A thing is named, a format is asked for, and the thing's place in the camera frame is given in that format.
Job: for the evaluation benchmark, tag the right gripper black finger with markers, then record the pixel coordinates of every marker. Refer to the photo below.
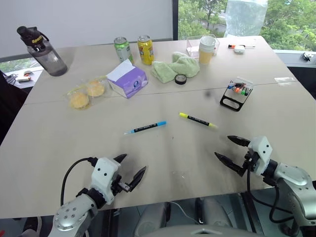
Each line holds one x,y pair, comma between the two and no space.
229,163
239,141

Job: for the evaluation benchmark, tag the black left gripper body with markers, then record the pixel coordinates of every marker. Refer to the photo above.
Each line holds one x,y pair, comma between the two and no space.
117,185

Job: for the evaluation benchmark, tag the blue highlighter pen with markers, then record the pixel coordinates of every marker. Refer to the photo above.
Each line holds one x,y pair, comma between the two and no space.
145,127

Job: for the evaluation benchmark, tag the orange marker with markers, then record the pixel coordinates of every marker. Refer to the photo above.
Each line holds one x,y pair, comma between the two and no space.
237,89

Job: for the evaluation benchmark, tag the blue marker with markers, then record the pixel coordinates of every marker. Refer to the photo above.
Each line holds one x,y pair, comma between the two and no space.
230,86

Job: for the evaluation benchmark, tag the clear plastic bag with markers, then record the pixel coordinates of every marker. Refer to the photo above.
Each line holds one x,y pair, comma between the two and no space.
244,17

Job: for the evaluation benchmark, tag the wrapped yellow pastry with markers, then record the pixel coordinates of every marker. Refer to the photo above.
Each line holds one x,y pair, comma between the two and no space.
79,100
95,89

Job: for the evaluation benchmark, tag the black white clip device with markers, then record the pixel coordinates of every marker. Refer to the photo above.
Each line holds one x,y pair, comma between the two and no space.
307,56

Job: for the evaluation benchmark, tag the yellow drink can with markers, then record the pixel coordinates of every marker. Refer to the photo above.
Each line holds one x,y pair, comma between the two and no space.
146,50

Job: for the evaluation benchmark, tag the black marker holder box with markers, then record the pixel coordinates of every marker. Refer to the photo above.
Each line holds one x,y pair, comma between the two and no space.
233,101

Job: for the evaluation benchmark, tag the purple tissue box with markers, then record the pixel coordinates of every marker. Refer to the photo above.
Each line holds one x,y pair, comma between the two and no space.
129,84

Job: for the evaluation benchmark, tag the light green towel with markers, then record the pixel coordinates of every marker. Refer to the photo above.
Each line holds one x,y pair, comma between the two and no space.
172,67

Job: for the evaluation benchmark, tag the black tape roll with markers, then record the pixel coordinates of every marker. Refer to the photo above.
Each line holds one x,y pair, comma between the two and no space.
180,79

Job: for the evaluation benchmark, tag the yellow cup with white lid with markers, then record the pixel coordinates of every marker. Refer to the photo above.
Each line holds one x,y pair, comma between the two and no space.
207,53

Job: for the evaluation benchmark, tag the dark grey water bottle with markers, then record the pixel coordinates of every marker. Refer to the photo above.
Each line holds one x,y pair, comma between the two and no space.
48,58

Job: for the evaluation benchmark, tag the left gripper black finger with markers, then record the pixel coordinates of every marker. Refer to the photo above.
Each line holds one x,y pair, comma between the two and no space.
121,158
137,178

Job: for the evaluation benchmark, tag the grey robot torso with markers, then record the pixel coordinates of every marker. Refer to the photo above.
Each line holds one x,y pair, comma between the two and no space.
205,231

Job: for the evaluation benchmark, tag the green marker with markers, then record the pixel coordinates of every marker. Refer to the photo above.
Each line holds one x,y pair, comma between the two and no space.
245,92

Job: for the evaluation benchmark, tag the white earbuds case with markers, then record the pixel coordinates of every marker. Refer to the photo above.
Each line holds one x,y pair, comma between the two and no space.
239,49

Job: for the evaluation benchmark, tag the yellow highlighter pen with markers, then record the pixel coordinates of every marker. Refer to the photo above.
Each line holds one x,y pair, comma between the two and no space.
197,120

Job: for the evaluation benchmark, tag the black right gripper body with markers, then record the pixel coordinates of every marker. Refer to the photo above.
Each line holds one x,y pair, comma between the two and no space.
251,160

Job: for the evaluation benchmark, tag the clear plastic container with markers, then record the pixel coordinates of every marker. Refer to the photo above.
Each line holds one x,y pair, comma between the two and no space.
192,48

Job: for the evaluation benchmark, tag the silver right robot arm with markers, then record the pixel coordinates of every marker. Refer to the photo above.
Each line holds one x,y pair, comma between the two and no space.
293,177

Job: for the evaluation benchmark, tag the green drink can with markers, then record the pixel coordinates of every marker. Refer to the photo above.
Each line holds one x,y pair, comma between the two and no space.
124,50

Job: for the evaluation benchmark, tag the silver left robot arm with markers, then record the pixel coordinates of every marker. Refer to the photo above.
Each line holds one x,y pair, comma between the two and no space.
71,214

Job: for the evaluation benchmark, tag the red black screwdriver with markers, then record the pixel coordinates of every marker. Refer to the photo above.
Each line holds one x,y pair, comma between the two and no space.
232,46

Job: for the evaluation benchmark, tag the dark rounded grey shape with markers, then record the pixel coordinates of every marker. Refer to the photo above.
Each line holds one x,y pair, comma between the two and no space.
150,219

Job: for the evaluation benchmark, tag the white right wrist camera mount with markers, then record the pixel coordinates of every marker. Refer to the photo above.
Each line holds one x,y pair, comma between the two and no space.
261,150

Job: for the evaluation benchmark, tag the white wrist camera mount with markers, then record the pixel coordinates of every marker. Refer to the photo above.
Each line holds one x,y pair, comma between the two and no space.
261,150
105,172

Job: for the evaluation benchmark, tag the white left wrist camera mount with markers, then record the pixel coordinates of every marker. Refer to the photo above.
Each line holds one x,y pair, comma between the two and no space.
105,172

